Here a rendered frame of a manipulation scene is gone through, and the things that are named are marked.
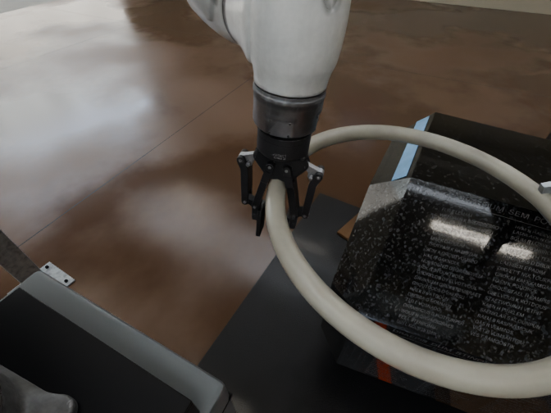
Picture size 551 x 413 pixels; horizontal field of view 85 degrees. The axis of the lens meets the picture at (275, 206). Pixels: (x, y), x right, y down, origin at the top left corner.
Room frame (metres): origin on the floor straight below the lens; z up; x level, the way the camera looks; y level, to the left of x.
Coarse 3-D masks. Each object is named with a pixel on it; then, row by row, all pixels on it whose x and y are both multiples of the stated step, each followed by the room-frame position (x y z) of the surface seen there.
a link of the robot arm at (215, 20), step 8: (192, 0) 0.44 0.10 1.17; (200, 0) 0.43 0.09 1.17; (208, 0) 0.42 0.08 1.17; (216, 0) 0.42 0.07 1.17; (192, 8) 0.48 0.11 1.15; (200, 8) 0.44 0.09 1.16; (208, 8) 0.43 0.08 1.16; (216, 8) 0.42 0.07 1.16; (200, 16) 0.48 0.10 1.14; (208, 16) 0.43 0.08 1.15; (216, 16) 0.42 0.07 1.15; (208, 24) 0.47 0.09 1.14; (216, 24) 0.43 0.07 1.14; (224, 24) 0.41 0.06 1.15; (216, 32) 0.46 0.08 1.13; (224, 32) 0.43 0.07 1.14; (232, 40) 0.43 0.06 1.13
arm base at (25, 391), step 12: (0, 372) 0.11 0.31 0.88; (12, 372) 0.11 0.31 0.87; (0, 384) 0.09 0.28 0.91; (12, 384) 0.09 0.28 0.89; (24, 384) 0.10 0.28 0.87; (12, 396) 0.08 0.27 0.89; (24, 396) 0.08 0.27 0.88; (36, 396) 0.08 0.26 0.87; (48, 396) 0.08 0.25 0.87; (60, 396) 0.09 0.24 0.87; (0, 408) 0.07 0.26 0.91; (12, 408) 0.07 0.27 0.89; (24, 408) 0.07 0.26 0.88; (36, 408) 0.07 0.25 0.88; (48, 408) 0.07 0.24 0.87; (60, 408) 0.07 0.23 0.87; (72, 408) 0.07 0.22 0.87
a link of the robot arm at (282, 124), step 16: (256, 96) 0.35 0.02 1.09; (272, 96) 0.33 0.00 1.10; (320, 96) 0.34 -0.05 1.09; (256, 112) 0.35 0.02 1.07; (272, 112) 0.33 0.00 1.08; (288, 112) 0.32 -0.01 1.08; (304, 112) 0.33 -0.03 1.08; (320, 112) 0.35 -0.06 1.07; (272, 128) 0.33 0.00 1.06; (288, 128) 0.32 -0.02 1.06; (304, 128) 0.33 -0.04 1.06
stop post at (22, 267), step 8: (0, 232) 0.72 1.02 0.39; (0, 240) 0.70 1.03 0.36; (8, 240) 0.72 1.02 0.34; (0, 248) 0.69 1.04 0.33; (8, 248) 0.70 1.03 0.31; (16, 248) 0.72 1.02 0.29; (0, 256) 0.67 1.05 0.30; (8, 256) 0.69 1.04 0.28; (16, 256) 0.70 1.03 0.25; (24, 256) 0.72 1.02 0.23; (0, 264) 0.66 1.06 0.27; (8, 264) 0.67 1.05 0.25; (16, 264) 0.69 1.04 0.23; (24, 264) 0.70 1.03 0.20; (32, 264) 0.72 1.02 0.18; (48, 264) 0.83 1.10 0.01; (8, 272) 0.68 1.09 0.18; (16, 272) 0.67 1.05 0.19; (24, 272) 0.69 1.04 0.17; (32, 272) 0.70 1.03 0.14; (48, 272) 0.79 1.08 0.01; (56, 272) 0.79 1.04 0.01; (64, 272) 0.79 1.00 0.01; (24, 280) 0.67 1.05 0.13; (64, 280) 0.74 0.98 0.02; (72, 280) 0.74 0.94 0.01
